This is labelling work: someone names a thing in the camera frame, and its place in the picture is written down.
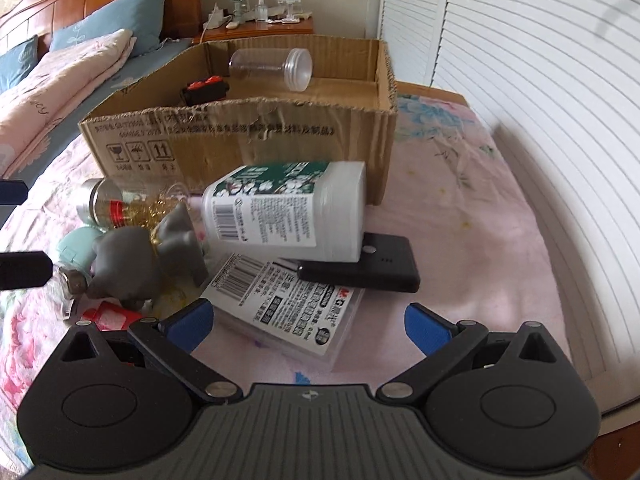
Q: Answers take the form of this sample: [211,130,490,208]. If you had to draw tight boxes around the white medical bottle green label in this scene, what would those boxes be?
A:
[201,162,366,262]

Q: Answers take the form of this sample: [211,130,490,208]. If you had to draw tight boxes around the clear bottle yellow capsules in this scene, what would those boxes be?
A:
[72,177,203,247]

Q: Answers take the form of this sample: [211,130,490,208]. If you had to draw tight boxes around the black power bank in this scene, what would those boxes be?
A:
[297,232,421,292]

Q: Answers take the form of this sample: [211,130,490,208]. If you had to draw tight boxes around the brown cardboard box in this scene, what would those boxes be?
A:
[78,35,398,205]

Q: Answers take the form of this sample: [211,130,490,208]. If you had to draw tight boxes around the pink folded quilt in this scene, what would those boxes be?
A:
[1,29,137,179]

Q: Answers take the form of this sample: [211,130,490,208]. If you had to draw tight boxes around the white louvered closet doors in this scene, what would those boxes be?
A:
[378,0,639,412]

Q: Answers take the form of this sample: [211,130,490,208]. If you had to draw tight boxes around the blue pillow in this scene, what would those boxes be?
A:
[49,0,165,58]
[0,36,38,93]

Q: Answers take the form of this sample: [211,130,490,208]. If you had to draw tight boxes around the white power strip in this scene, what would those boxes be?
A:
[203,4,227,30]

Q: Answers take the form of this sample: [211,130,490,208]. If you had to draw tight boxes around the pink floral cloth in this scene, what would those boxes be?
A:
[1,96,570,474]

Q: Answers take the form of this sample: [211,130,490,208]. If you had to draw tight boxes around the white phone stand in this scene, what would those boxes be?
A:
[277,0,312,24]

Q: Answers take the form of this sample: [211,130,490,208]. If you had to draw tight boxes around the clear box barcode label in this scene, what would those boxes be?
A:
[202,254,364,372]

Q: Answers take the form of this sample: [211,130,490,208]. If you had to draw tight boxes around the clear spray bottle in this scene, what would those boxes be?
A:
[255,0,269,23]

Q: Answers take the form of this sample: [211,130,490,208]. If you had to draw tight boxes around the black toy car red wheels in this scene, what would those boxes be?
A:
[180,76,230,106]

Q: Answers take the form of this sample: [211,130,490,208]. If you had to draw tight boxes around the grey elephant figurine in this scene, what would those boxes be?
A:
[86,202,208,311]

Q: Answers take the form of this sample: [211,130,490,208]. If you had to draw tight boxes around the wooden nightstand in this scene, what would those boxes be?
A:
[191,18,314,46]

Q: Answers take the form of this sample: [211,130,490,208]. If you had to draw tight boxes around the clear plastic jar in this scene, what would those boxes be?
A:
[229,48,314,92]

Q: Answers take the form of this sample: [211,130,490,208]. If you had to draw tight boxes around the correction tape dispenser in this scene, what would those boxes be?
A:
[54,266,88,320]

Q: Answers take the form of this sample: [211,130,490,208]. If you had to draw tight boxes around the blue bed sheet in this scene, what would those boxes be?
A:
[9,39,191,185]

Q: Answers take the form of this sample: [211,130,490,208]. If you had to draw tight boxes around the mint green round case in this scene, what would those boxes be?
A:
[58,226,104,276]

